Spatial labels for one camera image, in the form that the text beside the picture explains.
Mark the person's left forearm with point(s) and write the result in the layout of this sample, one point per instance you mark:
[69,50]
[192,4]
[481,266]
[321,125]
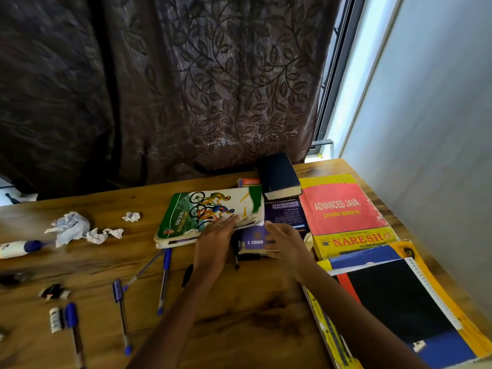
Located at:
[173,326]

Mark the purple yellow thick book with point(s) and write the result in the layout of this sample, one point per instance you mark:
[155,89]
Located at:
[284,215]

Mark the large white paper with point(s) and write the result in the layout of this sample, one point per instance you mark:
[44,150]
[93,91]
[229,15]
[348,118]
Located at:
[71,226]

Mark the red yellow thick book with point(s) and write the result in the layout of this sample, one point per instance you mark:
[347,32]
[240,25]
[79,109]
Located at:
[338,211]

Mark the blue yellow thick book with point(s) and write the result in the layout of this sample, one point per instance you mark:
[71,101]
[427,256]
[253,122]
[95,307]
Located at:
[446,351]

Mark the black lighter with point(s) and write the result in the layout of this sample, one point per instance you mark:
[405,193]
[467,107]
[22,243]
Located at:
[13,278]

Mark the person's right forearm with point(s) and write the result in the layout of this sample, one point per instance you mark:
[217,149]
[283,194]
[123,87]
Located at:
[353,322]

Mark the black capped ballpoint pen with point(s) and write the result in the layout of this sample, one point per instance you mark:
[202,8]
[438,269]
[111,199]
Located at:
[187,272]
[236,261]
[250,257]

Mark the small black white object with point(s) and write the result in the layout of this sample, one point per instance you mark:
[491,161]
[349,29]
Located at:
[54,291]

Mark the white cylindrical battery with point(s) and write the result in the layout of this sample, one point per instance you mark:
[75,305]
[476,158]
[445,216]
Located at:
[55,320]

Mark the small white paper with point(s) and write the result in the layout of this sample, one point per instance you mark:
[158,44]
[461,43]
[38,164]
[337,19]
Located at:
[131,217]

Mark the twisted white paper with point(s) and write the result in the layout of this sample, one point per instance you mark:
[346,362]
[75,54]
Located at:
[98,236]

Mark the dark brown leaf-patterned curtain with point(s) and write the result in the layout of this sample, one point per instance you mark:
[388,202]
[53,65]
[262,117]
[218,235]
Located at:
[153,92]

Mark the person's left hand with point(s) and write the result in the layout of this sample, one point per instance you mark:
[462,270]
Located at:
[213,249]

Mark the green cyclist cover notebook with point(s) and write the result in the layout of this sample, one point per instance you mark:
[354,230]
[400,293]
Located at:
[180,215]

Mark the person's right hand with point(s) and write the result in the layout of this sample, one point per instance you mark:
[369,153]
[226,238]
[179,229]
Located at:
[292,249]

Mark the black spiral notebook red label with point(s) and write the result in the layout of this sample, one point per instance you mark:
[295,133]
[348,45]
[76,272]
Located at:
[396,299]

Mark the black window frame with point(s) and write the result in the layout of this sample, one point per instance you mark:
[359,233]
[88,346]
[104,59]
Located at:
[338,72]

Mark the small dark blue book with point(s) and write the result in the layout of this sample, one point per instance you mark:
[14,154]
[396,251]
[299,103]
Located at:
[276,174]

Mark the orange white glue bottle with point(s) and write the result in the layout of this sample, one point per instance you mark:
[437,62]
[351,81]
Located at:
[19,247]

